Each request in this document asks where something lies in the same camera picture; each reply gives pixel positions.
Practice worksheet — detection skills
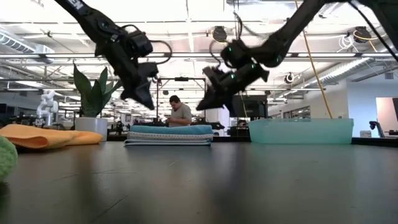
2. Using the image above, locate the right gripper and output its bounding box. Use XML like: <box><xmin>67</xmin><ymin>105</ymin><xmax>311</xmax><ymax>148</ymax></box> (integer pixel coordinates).
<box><xmin>195</xmin><ymin>63</ymin><xmax>270</xmax><ymax>116</ymax></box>

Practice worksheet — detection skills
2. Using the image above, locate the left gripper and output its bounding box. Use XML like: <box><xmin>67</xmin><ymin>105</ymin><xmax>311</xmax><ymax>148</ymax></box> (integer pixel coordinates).
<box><xmin>95</xmin><ymin>40</ymin><xmax>155</xmax><ymax>110</ymax></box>

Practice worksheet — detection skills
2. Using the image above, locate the bright blue microfiber towel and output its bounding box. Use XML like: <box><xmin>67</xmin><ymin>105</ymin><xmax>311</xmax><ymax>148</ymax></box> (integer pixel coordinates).
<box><xmin>129</xmin><ymin>124</ymin><xmax>214</xmax><ymax>136</ymax></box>

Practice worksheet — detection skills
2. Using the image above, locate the white microfiber towel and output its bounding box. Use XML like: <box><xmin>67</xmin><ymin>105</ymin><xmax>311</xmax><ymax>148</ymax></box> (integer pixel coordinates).
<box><xmin>126</xmin><ymin>131</ymin><xmax>215</xmax><ymax>141</ymax></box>

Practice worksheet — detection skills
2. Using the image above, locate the light blue microfiber towel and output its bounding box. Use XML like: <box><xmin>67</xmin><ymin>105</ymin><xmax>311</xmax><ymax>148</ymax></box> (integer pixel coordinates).
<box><xmin>123</xmin><ymin>139</ymin><xmax>212</xmax><ymax>147</ymax></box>

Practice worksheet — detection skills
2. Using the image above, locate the orange yellow microfiber towel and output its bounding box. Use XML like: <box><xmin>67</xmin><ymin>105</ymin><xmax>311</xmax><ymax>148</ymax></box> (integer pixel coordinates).
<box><xmin>0</xmin><ymin>124</ymin><xmax>104</xmax><ymax>149</ymax></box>

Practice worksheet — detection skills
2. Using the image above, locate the green microfiber towel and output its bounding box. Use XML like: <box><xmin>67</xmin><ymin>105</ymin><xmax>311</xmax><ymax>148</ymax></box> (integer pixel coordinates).
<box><xmin>0</xmin><ymin>135</ymin><xmax>19</xmax><ymax>183</ymax></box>

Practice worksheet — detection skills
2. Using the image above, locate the black monitor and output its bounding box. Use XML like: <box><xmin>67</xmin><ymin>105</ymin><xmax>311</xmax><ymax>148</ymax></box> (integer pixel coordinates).
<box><xmin>231</xmin><ymin>95</ymin><xmax>269</xmax><ymax>118</ymax></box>

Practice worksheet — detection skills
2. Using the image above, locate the person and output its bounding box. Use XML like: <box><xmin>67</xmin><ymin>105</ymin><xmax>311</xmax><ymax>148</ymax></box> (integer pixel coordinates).
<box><xmin>166</xmin><ymin>95</ymin><xmax>193</xmax><ymax>128</ymax></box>

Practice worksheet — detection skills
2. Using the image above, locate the artificial plant in white pot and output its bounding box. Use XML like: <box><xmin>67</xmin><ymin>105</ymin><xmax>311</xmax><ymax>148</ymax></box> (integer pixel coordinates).
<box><xmin>73</xmin><ymin>63</ymin><xmax>124</xmax><ymax>142</ymax></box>

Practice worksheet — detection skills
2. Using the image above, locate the teal plastic bin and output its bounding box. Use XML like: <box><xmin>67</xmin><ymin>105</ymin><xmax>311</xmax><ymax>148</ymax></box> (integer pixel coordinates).
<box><xmin>248</xmin><ymin>118</ymin><xmax>354</xmax><ymax>145</ymax></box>

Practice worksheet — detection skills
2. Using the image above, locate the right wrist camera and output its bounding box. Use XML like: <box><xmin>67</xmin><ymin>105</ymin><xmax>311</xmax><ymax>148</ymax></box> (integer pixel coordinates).
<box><xmin>203</xmin><ymin>65</ymin><xmax>225</xmax><ymax>91</ymax></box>

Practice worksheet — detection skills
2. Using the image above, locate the black hanging cable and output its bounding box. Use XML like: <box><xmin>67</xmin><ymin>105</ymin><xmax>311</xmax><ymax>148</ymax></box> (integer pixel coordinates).
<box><xmin>236</xmin><ymin>0</ymin><xmax>243</xmax><ymax>40</ymax></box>

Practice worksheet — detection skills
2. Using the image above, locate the orange hanging power cable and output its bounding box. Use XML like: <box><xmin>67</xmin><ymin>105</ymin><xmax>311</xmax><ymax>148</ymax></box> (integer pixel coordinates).
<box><xmin>303</xmin><ymin>29</ymin><xmax>333</xmax><ymax>119</ymax></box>

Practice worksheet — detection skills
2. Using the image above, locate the white coiled cable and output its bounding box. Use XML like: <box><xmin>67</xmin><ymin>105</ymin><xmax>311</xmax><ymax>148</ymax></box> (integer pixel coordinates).
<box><xmin>338</xmin><ymin>33</ymin><xmax>355</xmax><ymax>52</ymax></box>

